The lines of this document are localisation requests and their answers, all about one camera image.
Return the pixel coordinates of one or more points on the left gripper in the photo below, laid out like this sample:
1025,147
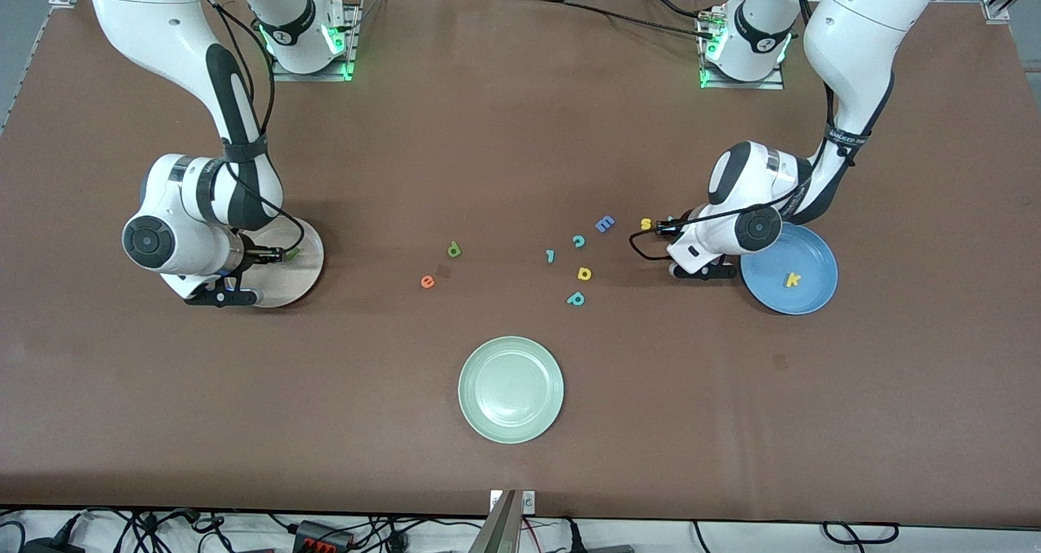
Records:
686,222

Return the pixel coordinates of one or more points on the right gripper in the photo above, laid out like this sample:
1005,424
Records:
255,254

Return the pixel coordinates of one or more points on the yellow foam letter k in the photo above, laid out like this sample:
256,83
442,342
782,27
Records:
790,279

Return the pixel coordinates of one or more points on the green foam letter d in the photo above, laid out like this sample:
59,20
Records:
454,251

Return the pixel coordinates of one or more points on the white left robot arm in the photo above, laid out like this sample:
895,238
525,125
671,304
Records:
862,32

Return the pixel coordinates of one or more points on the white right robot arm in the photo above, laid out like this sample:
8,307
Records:
163,16

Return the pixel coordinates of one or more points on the beige round plate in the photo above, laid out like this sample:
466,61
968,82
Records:
305,280

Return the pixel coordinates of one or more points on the blue foam letter E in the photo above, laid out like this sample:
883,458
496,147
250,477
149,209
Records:
603,225

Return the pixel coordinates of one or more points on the teal foam letter p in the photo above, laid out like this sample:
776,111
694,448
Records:
571,300

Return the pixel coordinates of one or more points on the blue round plate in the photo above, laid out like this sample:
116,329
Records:
805,293

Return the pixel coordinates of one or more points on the brown table cover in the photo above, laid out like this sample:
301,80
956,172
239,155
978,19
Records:
520,130

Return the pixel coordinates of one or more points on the pale green round plate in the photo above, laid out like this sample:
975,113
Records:
511,390

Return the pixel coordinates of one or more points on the black red power strip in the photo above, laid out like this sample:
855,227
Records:
321,534

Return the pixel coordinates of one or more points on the black plug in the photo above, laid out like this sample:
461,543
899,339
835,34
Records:
573,537

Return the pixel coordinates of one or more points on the black power adapter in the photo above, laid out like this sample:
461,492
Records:
49,546

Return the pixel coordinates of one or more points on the white bracket plate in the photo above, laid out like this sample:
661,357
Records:
529,502

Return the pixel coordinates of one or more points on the grey metal mount bar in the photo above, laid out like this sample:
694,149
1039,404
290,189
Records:
500,529

